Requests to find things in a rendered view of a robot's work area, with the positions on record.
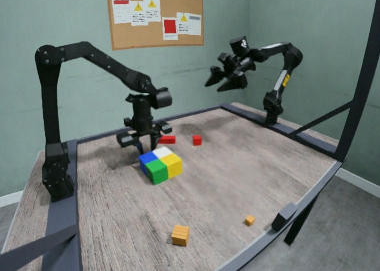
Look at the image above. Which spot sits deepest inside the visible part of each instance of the blue cube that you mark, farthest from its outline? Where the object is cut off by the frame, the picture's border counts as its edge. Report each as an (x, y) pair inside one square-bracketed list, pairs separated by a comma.
[(146, 158)]

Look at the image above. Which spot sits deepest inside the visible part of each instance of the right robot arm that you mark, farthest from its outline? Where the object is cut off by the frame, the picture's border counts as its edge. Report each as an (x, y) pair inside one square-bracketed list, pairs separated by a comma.
[(272, 100)]

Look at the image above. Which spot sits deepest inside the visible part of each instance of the red cube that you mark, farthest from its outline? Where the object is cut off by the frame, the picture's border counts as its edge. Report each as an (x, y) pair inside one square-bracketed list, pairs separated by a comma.
[(197, 140)]

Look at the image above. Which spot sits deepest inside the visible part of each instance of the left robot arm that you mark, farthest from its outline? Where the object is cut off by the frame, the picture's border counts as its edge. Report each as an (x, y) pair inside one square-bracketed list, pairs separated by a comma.
[(48, 60)]

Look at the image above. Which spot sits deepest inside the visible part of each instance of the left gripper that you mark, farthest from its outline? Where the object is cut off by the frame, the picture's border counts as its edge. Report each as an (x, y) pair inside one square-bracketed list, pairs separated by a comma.
[(143, 125)]

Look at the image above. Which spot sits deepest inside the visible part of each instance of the yellow cube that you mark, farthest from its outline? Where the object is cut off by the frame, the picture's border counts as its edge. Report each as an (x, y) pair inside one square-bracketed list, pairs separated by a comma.
[(174, 164)]

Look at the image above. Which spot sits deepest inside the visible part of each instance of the green cube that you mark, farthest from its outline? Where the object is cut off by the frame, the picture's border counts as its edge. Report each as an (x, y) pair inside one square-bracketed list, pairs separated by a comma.
[(157, 171)]

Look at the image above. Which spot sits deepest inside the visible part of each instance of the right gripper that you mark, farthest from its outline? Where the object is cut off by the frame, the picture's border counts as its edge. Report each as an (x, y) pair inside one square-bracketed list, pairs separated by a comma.
[(232, 82)]

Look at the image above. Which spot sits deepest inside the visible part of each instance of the red rectangular bar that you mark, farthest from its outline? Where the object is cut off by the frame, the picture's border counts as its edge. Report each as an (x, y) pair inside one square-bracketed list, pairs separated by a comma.
[(167, 140)]

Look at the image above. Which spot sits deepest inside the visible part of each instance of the white cube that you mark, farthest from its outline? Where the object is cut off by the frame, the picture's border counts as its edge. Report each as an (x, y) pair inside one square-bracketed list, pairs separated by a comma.
[(162, 152)]

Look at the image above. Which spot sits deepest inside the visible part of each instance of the small orange cube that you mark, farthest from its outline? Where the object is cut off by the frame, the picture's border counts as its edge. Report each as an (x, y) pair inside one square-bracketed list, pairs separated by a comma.
[(180, 235), (249, 220)]

